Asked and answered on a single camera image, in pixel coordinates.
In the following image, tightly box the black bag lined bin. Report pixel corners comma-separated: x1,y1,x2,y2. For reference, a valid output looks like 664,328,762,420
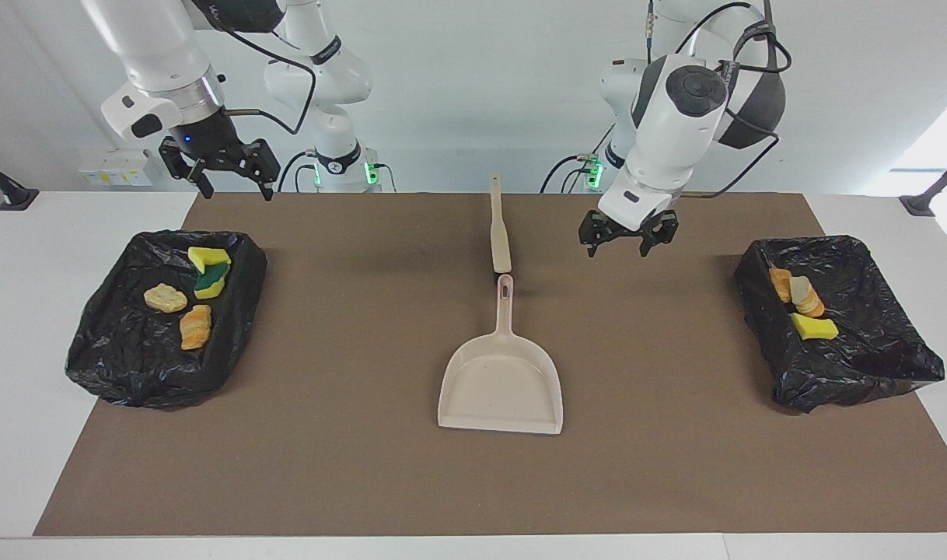
65,229,268,410
734,235,946,415

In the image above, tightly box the arm gripper cable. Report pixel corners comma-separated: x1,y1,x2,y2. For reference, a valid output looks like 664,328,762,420
186,0,319,137
645,0,793,200

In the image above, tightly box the beige plastic dustpan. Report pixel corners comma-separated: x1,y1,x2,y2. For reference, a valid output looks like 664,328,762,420
437,274,564,436

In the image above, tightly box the black camera stand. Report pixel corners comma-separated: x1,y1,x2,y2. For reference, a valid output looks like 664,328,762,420
0,149,40,212
899,150,947,218

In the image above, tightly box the white wall outlet box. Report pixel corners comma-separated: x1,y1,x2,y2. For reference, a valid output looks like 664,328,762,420
100,148,162,187

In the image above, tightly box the yellow sponge chunk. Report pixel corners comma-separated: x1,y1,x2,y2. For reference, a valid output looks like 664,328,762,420
187,247,232,275

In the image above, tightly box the notched yellow green sponge piece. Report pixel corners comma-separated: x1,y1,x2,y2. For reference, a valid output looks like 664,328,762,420
194,262,232,301

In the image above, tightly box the brown table mat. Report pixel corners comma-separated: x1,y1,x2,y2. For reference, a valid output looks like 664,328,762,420
33,192,947,537

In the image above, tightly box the left arm gripper cable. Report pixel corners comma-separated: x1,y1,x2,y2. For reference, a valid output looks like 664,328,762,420
645,0,793,200

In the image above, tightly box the pale jagged foam chunk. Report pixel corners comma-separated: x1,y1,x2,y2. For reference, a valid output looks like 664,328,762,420
789,275,826,318

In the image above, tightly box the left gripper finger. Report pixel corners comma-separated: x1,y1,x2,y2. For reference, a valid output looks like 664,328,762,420
638,210,680,257
579,210,616,258

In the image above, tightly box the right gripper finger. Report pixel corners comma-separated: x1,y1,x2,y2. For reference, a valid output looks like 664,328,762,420
159,137,215,201
236,138,281,202

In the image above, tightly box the beige handled black bristle brush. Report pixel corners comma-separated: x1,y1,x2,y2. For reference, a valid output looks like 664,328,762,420
490,174,515,282

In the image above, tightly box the beige foam chunk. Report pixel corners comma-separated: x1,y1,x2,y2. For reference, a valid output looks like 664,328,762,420
144,283,189,314
180,304,212,352

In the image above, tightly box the small green yellow sponge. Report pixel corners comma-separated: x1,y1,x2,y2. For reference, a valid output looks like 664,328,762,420
791,313,840,341

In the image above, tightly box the right arm gripper cable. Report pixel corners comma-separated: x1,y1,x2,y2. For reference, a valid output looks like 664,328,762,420
186,0,319,137

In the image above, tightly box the black arm base cable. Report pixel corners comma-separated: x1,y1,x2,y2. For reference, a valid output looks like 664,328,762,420
278,150,319,194
540,154,592,194

